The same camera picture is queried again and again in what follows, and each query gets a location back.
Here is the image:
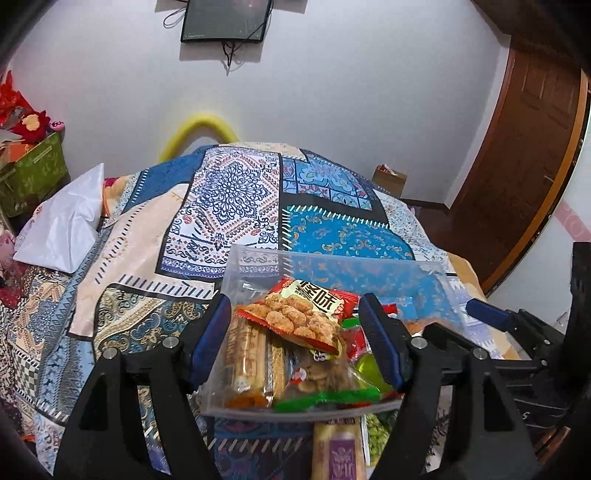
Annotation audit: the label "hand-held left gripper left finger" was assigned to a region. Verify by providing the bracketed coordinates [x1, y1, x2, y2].
[53, 292, 232, 480]

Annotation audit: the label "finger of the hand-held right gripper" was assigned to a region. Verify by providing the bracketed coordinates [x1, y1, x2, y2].
[465, 299, 571, 366]

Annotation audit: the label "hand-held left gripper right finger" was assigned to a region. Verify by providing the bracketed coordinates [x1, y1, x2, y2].
[358, 292, 543, 480]

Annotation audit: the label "lime green jelly cup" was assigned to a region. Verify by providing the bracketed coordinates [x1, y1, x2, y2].
[355, 353, 385, 393]

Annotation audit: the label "biscuit stick packet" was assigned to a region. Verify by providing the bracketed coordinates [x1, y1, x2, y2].
[222, 316, 272, 409]

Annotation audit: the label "clear packet of orange snacks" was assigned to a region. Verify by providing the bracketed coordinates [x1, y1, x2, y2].
[406, 316, 444, 335]

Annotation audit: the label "green trim nut packet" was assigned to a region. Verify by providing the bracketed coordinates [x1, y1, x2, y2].
[272, 351, 393, 414]

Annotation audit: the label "orange wafer packet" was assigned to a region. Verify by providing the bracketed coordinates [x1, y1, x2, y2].
[268, 344, 293, 403]

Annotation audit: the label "green pea snack packet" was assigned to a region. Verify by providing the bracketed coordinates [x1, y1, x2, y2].
[365, 411, 400, 467]

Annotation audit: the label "red coated peanut packet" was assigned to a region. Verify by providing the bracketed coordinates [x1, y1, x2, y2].
[235, 277, 361, 355]

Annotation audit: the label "clear plastic storage box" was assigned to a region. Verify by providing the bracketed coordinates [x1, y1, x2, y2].
[203, 244, 467, 421]

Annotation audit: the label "purple label snack packet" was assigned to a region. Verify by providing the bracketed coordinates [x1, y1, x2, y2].
[311, 415, 365, 480]

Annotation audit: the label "patterned patchwork bedspread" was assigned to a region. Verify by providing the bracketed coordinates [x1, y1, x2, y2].
[0, 141, 490, 480]

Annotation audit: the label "small cardboard box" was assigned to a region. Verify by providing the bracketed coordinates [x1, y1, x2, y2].
[372, 164, 408, 197]

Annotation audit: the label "brown wooden door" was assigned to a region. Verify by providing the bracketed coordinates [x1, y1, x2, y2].
[445, 41, 589, 287]

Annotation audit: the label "white pillow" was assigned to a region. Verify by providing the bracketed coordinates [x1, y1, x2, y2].
[14, 162, 106, 274]

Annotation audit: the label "yellow foam tube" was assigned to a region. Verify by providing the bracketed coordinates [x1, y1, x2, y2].
[159, 113, 238, 162]

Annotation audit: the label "green storage box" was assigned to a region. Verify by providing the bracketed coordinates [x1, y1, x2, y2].
[0, 131, 70, 217]

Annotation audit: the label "red plush toys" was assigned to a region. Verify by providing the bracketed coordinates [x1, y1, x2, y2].
[0, 69, 65, 145]

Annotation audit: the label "small black monitor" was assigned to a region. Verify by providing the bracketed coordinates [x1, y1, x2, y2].
[180, 0, 273, 44]

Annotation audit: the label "black cable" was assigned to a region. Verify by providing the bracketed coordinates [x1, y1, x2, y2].
[222, 41, 243, 75]

